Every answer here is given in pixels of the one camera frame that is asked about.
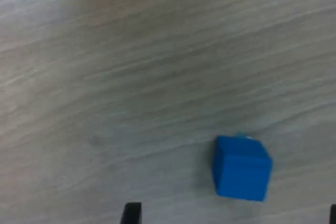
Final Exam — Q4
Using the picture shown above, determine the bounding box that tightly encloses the blue cube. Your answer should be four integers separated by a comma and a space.
212, 135, 274, 202

